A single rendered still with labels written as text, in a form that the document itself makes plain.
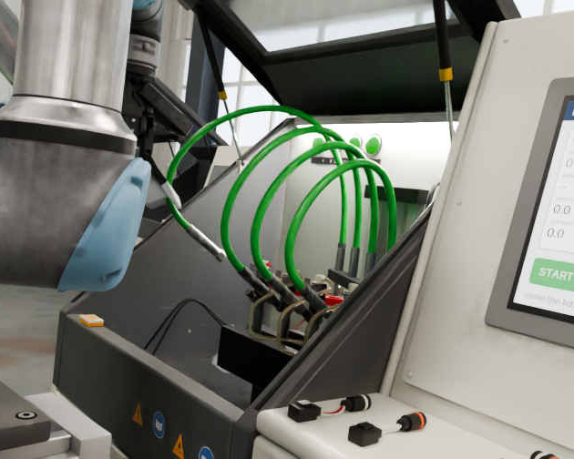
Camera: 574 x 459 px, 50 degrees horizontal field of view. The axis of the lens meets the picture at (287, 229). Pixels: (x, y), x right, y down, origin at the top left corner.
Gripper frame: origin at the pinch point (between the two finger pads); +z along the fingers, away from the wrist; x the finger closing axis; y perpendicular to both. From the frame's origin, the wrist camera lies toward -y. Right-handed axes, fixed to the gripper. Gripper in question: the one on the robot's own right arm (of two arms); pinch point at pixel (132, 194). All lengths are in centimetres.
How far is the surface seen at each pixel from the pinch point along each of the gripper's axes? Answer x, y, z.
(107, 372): -7.8, -2.5, 32.1
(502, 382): 54, -26, 17
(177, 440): 18.4, -2.3, 34.2
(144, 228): -330, -167, 33
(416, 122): 12, -53, -21
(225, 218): 8.9, -12.6, 2.1
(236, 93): -531, -368, -119
